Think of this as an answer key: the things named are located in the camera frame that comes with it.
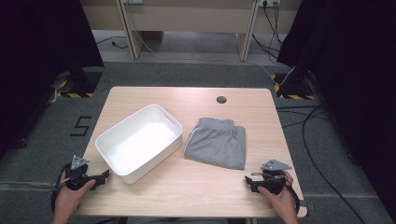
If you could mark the white power strip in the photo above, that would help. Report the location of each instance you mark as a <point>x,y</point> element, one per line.
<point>133,1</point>

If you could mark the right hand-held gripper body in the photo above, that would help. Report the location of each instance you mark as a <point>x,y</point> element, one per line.
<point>274,177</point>

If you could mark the black curtain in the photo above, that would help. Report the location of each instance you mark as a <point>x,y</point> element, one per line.
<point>37,62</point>
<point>348,77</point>

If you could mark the round grey table grommet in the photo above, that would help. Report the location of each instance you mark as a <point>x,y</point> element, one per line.
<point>221,100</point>

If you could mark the beige wooden desk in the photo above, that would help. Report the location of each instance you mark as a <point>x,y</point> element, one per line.
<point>193,17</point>

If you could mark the white plastic storage bin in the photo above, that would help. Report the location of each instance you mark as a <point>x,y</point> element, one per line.
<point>140,141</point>

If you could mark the person's right hand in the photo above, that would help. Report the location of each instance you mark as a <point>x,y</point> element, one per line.
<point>281,199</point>

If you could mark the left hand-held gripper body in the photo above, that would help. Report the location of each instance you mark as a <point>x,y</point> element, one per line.
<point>78,174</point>

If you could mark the grey shorts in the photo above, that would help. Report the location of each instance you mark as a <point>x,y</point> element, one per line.
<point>218,144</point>

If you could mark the person's left hand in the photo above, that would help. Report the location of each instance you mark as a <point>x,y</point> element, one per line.
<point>70,197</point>

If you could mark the black stand base striped tape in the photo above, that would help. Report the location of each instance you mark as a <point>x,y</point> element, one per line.
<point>81,84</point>
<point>294,88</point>

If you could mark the white wall socket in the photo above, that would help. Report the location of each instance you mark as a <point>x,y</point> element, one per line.
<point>269,2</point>

